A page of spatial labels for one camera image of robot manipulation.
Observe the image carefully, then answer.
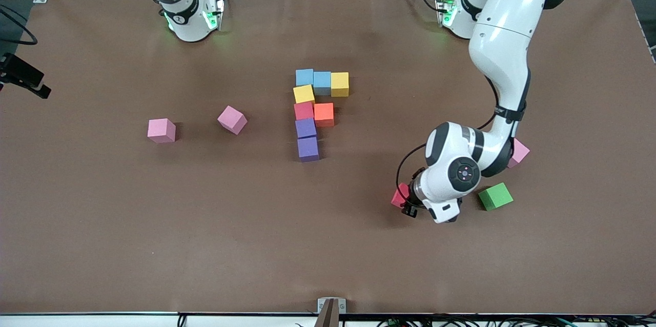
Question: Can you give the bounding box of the pink foam cube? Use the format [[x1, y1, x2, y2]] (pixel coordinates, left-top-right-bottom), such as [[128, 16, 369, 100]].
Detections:
[[148, 118, 176, 144], [507, 138, 530, 169], [217, 106, 248, 135]]

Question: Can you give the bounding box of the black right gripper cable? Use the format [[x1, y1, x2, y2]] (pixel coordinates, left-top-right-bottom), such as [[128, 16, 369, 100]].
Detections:
[[0, 6, 38, 46]]

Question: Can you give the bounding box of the grey metal bracket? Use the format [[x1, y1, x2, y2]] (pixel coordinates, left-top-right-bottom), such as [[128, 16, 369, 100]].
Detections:
[[317, 297, 347, 314]]

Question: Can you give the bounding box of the orange foam cube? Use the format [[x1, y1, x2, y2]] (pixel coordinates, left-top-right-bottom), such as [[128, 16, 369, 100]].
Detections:
[[314, 103, 335, 128]]

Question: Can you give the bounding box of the yellow foam cube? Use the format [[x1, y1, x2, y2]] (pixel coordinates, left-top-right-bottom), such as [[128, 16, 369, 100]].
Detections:
[[293, 85, 316, 105], [331, 72, 350, 98]]

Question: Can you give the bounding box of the brown table mat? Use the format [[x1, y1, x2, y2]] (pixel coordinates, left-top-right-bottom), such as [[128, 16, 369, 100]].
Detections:
[[0, 0, 656, 315]]

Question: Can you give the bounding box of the green foam cube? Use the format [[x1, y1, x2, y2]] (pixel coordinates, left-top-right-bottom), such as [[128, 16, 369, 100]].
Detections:
[[478, 182, 514, 212]]

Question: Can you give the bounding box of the purple foam cube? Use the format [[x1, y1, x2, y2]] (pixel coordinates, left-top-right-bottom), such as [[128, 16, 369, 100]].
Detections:
[[297, 137, 320, 162], [295, 118, 318, 139]]

